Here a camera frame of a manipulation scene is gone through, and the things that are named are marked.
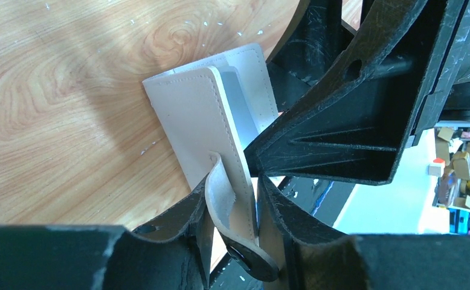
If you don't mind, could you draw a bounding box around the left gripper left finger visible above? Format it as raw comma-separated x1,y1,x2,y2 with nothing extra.
0,181,213,289

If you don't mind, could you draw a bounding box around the shelf with boxes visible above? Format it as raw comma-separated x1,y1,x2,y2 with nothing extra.
429,126,470,235

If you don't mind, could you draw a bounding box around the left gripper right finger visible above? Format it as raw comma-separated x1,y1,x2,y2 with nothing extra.
257,176,470,289

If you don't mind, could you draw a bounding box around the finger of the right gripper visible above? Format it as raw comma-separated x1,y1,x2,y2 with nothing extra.
244,1,443,185
266,0,355,112

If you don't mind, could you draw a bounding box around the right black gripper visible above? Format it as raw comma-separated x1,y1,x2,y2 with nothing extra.
411,1,470,146

